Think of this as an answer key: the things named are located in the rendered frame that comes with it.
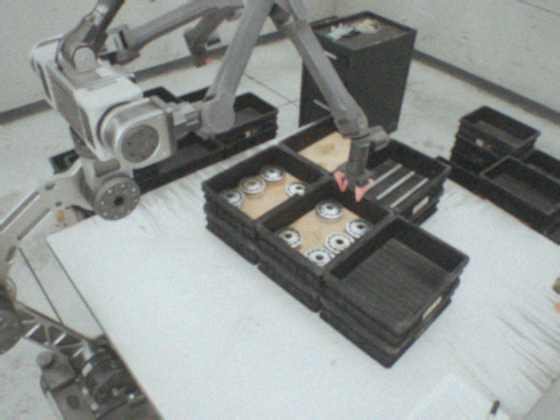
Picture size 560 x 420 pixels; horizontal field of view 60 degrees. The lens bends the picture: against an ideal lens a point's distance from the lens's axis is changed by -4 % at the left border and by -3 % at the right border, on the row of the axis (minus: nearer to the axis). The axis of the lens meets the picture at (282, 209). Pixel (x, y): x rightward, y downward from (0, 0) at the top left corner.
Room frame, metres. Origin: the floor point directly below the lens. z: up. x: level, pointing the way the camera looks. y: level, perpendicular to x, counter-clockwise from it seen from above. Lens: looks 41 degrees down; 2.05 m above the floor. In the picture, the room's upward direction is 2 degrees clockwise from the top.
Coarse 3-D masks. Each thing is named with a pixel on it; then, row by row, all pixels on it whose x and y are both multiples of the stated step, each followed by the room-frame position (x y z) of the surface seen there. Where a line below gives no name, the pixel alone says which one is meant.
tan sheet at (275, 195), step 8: (256, 176) 1.62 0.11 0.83; (288, 176) 1.63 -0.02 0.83; (272, 192) 1.52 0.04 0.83; (280, 192) 1.52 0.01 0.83; (248, 200) 1.47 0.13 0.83; (256, 200) 1.47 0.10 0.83; (264, 200) 1.47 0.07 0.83; (272, 200) 1.47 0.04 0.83; (280, 200) 1.47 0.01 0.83; (248, 208) 1.42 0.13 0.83; (256, 208) 1.42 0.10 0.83; (264, 208) 1.42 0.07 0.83; (256, 216) 1.38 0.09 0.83
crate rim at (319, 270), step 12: (324, 180) 1.48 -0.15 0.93; (336, 180) 1.49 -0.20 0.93; (288, 204) 1.33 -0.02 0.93; (264, 228) 1.21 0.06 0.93; (372, 228) 1.23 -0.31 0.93; (276, 240) 1.15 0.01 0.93; (360, 240) 1.17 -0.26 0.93; (288, 252) 1.12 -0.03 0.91; (312, 264) 1.05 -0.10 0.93; (324, 264) 1.05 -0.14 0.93
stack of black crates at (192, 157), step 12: (192, 132) 2.52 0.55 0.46; (180, 144) 2.46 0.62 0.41; (192, 144) 2.51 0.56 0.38; (204, 144) 2.47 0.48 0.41; (216, 144) 2.37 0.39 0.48; (180, 156) 2.38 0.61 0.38; (192, 156) 2.39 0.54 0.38; (204, 156) 2.25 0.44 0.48; (216, 156) 2.31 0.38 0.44; (168, 168) 2.26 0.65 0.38; (180, 168) 2.14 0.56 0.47; (192, 168) 2.20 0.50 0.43; (204, 168) 2.25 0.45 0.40; (168, 180) 2.10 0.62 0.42
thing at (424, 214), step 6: (438, 198) 1.57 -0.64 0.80; (426, 204) 1.50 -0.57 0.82; (432, 204) 1.57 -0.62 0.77; (420, 210) 1.46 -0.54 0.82; (426, 210) 1.52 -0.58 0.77; (432, 210) 1.57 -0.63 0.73; (414, 216) 1.43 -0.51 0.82; (420, 216) 1.50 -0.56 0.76; (426, 216) 1.54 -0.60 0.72; (414, 222) 1.46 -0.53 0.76; (420, 222) 1.50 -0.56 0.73
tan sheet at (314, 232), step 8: (344, 208) 1.44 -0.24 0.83; (304, 216) 1.39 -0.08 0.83; (312, 216) 1.39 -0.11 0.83; (344, 216) 1.40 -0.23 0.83; (352, 216) 1.40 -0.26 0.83; (296, 224) 1.34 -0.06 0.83; (304, 224) 1.34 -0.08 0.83; (312, 224) 1.35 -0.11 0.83; (320, 224) 1.35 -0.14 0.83; (328, 224) 1.35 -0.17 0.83; (336, 224) 1.35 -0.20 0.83; (344, 224) 1.35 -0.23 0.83; (304, 232) 1.30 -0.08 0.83; (312, 232) 1.30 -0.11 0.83; (320, 232) 1.30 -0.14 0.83; (328, 232) 1.31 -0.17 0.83; (336, 232) 1.31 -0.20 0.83; (304, 240) 1.26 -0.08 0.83; (312, 240) 1.26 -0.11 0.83; (320, 240) 1.26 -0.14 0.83; (304, 248) 1.22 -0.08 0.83
